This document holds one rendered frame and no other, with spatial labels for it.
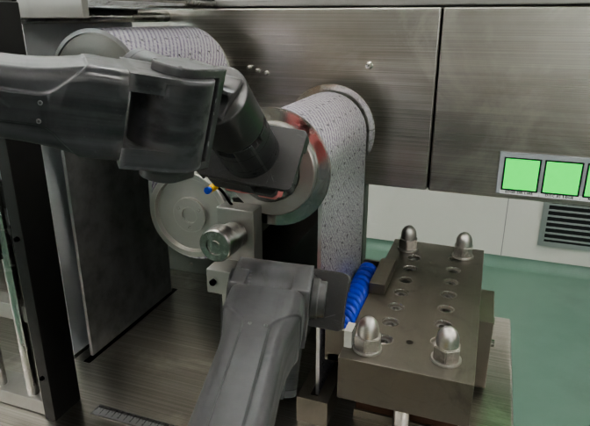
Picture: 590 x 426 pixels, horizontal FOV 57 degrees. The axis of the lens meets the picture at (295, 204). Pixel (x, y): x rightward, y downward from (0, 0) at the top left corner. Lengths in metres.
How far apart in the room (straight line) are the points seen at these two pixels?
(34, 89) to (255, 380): 0.23
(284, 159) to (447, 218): 2.96
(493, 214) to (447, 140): 2.51
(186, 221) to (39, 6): 0.32
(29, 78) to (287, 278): 0.25
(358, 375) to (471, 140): 0.44
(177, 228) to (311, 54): 0.40
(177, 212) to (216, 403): 0.43
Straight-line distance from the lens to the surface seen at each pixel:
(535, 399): 2.46
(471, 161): 0.94
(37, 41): 0.85
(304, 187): 0.64
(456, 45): 0.92
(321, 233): 0.67
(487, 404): 0.87
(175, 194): 0.74
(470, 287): 0.88
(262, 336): 0.39
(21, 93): 0.37
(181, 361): 0.92
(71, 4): 0.74
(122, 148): 0.38
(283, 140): 0.54
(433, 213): 3.45
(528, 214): 3.43
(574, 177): 0.95
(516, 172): 0.94
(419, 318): 0.78
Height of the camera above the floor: 1.42
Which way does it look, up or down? 19 degrees down
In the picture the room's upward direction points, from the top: straight up
